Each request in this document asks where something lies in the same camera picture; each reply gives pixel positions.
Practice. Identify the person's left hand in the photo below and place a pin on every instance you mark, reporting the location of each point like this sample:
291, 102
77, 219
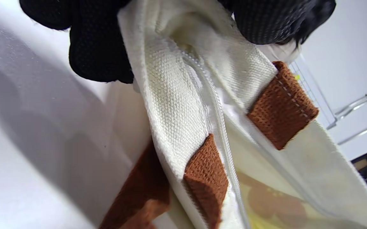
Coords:
97, 47

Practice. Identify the whiteboard on metal stand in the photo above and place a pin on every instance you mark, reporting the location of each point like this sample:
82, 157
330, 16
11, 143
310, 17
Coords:
358, 103

